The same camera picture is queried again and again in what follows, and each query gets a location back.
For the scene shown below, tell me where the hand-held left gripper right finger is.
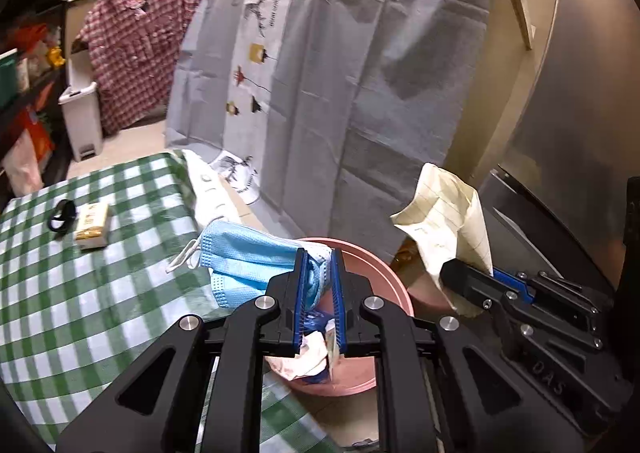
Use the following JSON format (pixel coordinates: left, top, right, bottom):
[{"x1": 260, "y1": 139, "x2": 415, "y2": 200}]
[{"x1": 330, "y1": 248, "x2": 596, "y2": 453}]

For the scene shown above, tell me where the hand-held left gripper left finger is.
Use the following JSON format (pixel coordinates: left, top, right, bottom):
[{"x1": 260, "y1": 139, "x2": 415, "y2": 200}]
[{"x1": 55, "y1": 248, "x2": 308, "y2": 453}]

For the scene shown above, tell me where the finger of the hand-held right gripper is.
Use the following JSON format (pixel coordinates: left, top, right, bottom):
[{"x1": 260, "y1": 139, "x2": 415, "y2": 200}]
[
  {"x1": 492, "y1": 268, "x2": 582, "y2": 297},
  {"x1": 440, "y1": 259, "x2": 519, "y2": 315}
]

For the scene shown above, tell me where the pink plastic bin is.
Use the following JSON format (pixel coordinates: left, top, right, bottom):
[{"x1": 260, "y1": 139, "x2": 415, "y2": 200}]
[{"x1": 270, "y1": 237, "x2": 415, "y2": 396}]

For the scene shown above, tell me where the white tissue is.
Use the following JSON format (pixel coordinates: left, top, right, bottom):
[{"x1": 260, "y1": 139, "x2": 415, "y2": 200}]
[{"x1": 270, "y1": 333, "x2": 328, "y2": 381}]

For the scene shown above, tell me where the cream lined paper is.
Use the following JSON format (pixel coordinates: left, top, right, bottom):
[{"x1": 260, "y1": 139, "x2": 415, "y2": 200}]
[{"x1": 391, "y1": 162, "x2": 496, "y2": 319}]

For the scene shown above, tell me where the blue face mask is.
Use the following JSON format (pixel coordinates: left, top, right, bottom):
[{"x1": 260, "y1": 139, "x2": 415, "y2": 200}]
[{"x1": 166, "y1": 219, "x2": 335, "y2": 310}]

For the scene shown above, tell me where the pink plastic bucket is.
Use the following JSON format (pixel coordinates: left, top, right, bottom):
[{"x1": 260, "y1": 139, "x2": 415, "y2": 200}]
[{"x1": 407, "y1": 273, "x2": 451, "y2": 320}]

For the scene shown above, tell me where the white printed plastic bag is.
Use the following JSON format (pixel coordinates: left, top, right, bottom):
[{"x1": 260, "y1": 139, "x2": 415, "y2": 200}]
[{"x1": 172, "y1": 148, "x2": 261, "y2": 234}]

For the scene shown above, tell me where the green checked tablecloth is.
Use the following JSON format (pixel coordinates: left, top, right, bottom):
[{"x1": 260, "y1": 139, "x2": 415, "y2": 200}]
[{"x1": 0, "y1": 150, "x2": 346, "y2": 453}]

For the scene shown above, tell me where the silver refrigerator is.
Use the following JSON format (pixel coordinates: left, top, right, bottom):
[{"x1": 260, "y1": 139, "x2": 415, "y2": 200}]
[{"x1": 475, "y1": 0, "x2": 640, "y2": 294}]

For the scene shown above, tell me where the grey printed cloth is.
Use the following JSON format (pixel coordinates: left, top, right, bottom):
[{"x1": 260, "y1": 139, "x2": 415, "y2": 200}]
[{"x1": 164, "y1": 0, "x2": 493, "y2": 259}]

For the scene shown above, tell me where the small cardboard box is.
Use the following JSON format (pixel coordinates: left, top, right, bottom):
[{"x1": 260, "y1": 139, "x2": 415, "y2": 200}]
[{"x1": 74, "y1": 202, "x2": 110, "y2": 249}]

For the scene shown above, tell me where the small black object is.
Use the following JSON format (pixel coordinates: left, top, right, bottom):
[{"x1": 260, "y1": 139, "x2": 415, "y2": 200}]
[{"x1": 48, "y1": 200, "x2": 77, "y2": 234}]

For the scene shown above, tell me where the white pedal bin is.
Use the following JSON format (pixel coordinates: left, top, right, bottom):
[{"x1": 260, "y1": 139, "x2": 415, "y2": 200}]
[{"x1": 57, "y1": 50, "x2": 105, "y2": 163}]

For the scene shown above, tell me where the red checked shirt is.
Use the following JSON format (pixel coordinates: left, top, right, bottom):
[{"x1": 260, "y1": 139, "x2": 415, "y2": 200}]
[{"x1": 72, "y1": 0, "x2": 211, "y2": 136}]

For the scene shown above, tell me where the pale pink plastic bag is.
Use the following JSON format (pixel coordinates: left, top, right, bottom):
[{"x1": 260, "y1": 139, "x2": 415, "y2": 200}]
[{"x1": 2, "y1": 133, "x2": 45, "y2": 196}]

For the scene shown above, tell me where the orange bag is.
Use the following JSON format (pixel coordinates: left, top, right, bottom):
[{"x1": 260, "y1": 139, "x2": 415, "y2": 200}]
[{"x1": 20, "y1": 108, "x2": 56, "y2": 159}]

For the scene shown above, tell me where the black metal shelf rack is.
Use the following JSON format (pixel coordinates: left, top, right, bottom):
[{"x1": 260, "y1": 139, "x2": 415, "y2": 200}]
[{"x1": 0, "y1": 0, "x2": 73, "y2": 194}]

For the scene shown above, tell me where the green storage container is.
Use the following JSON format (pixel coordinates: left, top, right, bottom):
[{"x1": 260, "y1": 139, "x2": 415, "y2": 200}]
[{"x1": 0, "y1": 49, "x2": 20, "y2": 109}]

